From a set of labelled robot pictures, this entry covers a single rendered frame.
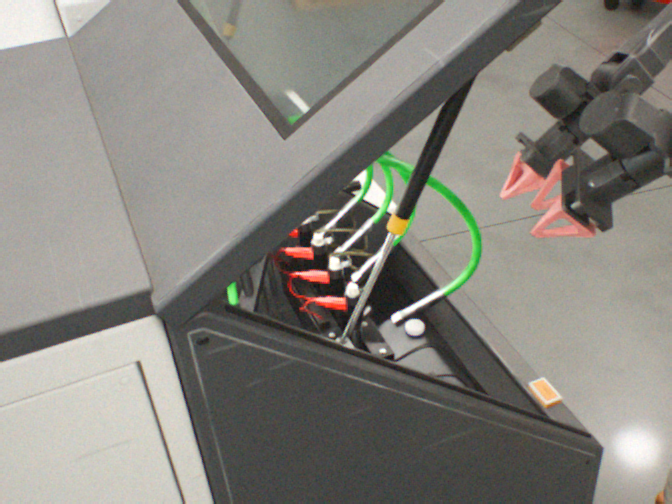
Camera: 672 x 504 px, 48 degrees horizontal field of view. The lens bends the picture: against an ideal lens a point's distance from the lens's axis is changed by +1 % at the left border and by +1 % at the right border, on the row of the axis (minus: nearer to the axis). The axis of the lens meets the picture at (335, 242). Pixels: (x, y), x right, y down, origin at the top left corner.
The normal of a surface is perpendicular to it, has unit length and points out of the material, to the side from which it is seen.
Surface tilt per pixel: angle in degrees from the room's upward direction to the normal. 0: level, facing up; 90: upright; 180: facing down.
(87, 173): 0
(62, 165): 0
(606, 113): 48
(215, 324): 90
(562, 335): 0
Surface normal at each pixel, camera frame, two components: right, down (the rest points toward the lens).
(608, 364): -0.07, -0.80
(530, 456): 0.38, 0.53
